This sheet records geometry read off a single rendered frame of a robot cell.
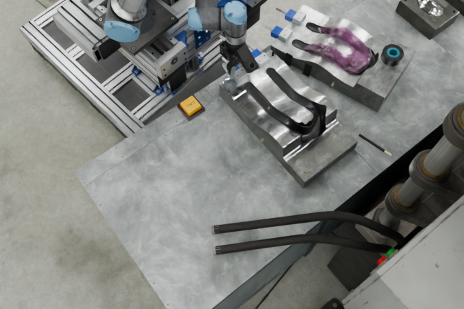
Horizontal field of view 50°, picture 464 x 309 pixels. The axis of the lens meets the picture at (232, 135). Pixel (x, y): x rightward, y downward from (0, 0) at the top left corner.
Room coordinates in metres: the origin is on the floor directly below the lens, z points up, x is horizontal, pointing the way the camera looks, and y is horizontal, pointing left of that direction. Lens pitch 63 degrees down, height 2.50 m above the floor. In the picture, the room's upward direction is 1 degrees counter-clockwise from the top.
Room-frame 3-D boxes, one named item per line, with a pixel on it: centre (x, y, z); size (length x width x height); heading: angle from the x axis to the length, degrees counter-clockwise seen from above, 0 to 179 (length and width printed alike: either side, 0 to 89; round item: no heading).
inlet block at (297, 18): (1.40, -0.25, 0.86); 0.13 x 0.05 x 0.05; 54
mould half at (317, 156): (0.92, -0.21, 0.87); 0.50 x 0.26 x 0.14; 36
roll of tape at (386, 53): (1.13, -0.62, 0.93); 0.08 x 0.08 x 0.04
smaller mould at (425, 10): (1.41, -0.84, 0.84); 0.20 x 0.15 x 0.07; 36
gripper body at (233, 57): (1.10, -0.02, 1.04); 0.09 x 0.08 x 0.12; 36
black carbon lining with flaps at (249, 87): (0.94, -0.21, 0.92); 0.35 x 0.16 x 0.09; 36
